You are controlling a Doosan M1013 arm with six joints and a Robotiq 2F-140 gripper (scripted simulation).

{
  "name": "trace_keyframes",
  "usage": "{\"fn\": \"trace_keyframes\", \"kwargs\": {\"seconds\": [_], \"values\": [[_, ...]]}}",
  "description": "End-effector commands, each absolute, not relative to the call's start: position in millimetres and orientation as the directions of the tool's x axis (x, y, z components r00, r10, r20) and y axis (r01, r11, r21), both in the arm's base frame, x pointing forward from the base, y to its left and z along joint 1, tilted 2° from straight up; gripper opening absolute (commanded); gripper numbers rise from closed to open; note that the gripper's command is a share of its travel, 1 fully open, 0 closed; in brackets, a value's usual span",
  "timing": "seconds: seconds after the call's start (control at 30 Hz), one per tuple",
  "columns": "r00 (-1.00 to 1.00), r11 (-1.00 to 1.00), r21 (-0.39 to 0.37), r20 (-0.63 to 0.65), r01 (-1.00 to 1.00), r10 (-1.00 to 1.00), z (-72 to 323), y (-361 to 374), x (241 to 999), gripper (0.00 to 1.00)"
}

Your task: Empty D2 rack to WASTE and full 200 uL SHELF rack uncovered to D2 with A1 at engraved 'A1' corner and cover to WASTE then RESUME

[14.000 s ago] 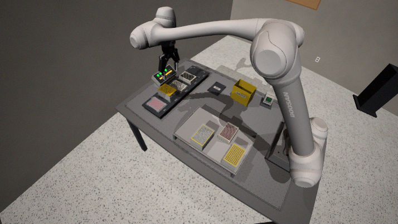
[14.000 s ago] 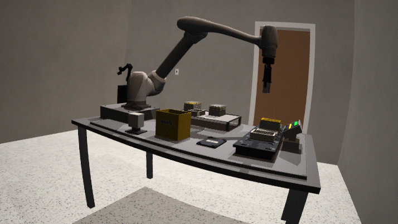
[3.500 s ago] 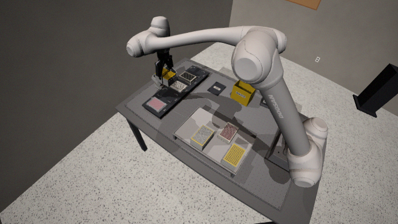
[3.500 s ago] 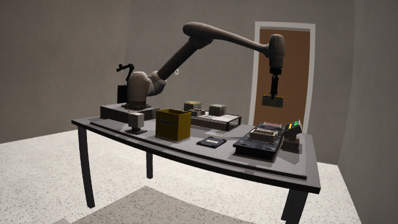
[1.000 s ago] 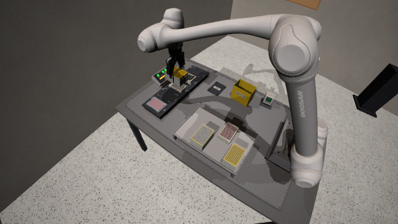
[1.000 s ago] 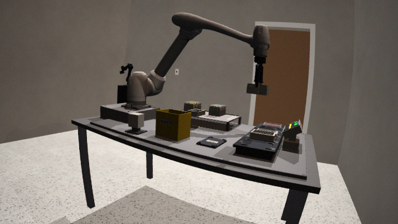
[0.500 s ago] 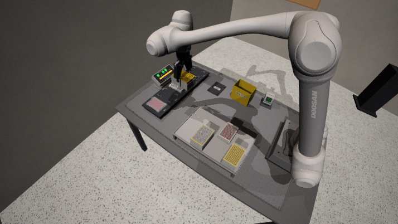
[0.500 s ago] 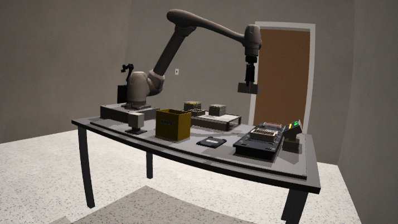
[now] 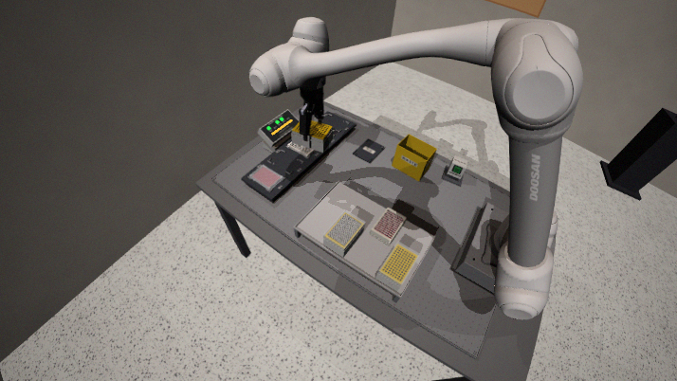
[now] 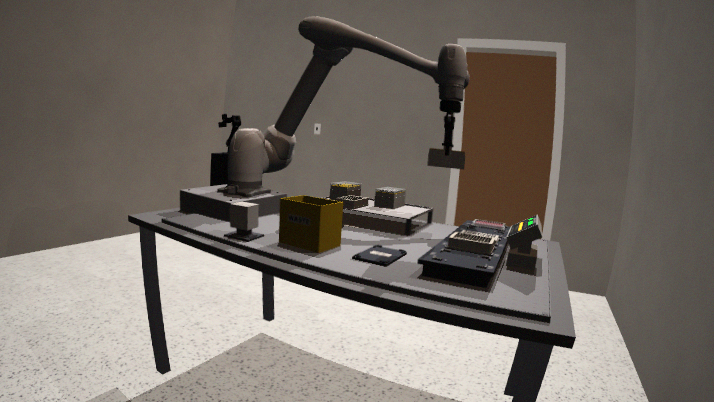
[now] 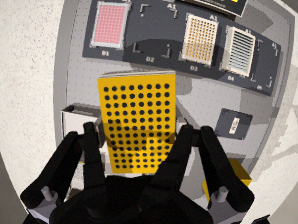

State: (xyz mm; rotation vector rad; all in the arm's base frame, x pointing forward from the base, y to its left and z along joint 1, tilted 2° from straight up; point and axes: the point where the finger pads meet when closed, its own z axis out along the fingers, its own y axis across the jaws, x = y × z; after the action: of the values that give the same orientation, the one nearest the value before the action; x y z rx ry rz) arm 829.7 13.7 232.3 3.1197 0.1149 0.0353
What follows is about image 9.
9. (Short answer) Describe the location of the yellow waste bin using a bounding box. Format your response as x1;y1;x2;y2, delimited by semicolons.
392;134;437;182

